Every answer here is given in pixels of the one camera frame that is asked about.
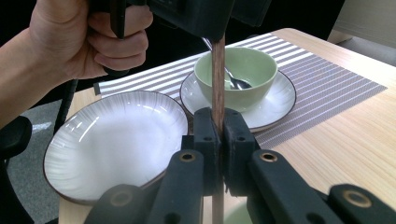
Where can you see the brown wooden chopstick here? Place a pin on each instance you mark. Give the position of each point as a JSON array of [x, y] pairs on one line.
[[218, 77]]

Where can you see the small white plate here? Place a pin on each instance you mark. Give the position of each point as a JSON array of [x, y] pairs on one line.
[[274, 105]]

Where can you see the metal spoon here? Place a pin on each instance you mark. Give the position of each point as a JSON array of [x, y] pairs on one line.
[[238, 84]]

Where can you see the grey white striped placemat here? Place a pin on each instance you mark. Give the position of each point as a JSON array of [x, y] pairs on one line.
[[327, 87]]

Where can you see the large white ribbed plate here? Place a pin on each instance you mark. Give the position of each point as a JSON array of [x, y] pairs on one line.
[[118, 140]]

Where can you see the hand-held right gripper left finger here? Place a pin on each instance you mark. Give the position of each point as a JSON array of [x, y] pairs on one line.
[[211, 161]]

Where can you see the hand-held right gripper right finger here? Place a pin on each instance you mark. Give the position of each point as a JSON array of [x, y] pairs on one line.
[[236, 161]]

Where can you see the green ceramic bowl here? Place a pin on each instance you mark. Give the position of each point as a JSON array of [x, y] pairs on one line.
[[249, 62]]

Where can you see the black rounded object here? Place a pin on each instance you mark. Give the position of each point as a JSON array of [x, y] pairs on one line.
[[12, 137]]

